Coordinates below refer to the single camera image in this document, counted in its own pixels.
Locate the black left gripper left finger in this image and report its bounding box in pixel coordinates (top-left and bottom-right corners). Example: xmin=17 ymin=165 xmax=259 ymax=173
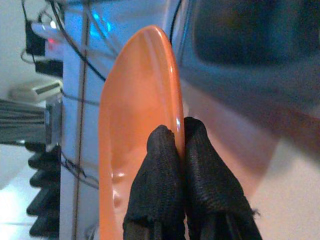
xmin=122 ymin=124 xmax=186 ymax=240

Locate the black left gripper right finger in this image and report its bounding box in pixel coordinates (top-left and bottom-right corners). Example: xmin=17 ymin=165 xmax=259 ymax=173
xmin=183 ymin=116 xmax=263 ymax=240

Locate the orange bowl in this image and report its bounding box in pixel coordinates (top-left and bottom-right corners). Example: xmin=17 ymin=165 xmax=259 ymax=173
xmin=97 ymin=24 xmax=186 ymax=240

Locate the stainless steel sink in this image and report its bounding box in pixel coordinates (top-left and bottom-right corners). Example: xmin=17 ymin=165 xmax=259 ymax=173
xmin=172 ymin=0 xmax=320 ymax=154

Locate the grey ribbed box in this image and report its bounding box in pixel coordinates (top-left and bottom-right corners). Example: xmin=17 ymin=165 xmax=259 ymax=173
xmin=0 ymin=98 xmax=61 ymax=146

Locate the white adapter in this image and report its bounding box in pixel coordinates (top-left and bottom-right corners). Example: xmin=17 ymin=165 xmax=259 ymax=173
xmin=9 ymin=79 xmax=64 ymax=104

